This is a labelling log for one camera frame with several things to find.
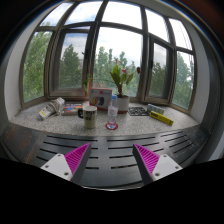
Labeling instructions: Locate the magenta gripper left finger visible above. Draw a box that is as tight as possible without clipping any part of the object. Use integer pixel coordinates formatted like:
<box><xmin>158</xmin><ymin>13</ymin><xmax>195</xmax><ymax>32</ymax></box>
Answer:
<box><xmin>42</xmin><ymin>143</ymin><xmax>91</xmax><ymax>185</ymax></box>

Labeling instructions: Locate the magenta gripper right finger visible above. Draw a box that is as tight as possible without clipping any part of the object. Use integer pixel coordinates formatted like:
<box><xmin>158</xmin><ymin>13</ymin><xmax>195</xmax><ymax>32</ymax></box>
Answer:
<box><xmin>133</xmin><ymin>144</ymin><xmax>182</xmax><ymax>185</ymax></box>

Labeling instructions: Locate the clear plastic water bottle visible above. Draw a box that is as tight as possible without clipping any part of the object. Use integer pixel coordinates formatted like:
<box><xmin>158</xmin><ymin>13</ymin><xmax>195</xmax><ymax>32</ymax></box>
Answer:
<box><xmin>107</xmin><ymin>95</ymin><xmax>118</xmax><ymax>125</ymax></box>

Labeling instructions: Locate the dark slatted radiator cover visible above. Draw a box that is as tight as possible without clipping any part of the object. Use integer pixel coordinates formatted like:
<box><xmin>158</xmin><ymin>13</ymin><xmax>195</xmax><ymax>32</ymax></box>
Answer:
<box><xmin>0</xmin><ymin>124</ymin><xmax>209</xmax><ymax>189</ymax></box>

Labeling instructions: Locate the yellow rectangular box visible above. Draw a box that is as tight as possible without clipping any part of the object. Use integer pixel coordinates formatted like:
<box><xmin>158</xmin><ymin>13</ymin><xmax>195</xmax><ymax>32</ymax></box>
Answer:
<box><xmin>149</xmin><ymin>111</ymin><xmax>174</xmax><ymax>126</ymax></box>

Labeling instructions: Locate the red round coaster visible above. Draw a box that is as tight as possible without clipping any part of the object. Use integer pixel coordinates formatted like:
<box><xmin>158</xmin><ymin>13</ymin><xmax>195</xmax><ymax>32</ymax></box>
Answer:
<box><xmin>105</xmin><ymin>123</ymin><xmax>118</xmax><ymax>130</ymax></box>

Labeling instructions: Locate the flat colourful marker box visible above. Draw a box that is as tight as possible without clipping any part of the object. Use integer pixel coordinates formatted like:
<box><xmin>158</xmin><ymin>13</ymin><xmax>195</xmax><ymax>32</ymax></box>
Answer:
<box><xmin>62</xmin><ymin>103</ymin><xmax>83</xmax><ymax>116</ymax></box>

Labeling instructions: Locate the black and white patterned mat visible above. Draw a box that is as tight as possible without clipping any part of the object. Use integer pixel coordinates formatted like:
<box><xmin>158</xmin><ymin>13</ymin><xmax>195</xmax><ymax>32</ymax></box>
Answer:
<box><xmin>128</xmin><ymin>107</ymin><xmax>148</xmax><ymax>116</ymax></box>

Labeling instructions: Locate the pale blue small box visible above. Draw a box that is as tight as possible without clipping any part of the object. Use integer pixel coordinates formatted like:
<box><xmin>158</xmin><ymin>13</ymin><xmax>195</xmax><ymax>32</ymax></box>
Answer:
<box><xmin>147</xmin><ymin>104</ymin><xmax>165</xmax><ymax>115</ymax></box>

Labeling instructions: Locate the white box with colourful print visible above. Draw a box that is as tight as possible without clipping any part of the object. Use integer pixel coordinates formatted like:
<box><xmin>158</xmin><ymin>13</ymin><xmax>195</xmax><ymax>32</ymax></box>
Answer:
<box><xmin>89</xmin><ymin>88</ymin><xmax>112</xmax><ymax>110</ymax></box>

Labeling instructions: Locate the potted plant in white pot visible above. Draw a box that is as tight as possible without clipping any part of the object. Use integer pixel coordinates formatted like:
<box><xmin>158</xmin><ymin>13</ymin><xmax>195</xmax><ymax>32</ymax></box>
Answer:
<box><xmin>110</xmin><ymin>64</ymin><xmax>137</xmax><ymax>114</ymax></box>

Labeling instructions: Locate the brown framed bay window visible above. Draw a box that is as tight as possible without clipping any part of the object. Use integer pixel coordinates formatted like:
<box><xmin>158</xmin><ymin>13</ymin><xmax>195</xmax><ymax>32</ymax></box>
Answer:
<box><xmin>20</xmin><ymin>0</ymin><xmax>196</xmax><ymax>111</ymax></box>

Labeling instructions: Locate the white mug with black handle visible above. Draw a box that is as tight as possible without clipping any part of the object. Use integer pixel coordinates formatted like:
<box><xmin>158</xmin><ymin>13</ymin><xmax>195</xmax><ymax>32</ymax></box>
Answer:
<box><xmin>78</xmin><ymin>106</ymin><xmax>97</xmax><ymax>129</ymax></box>

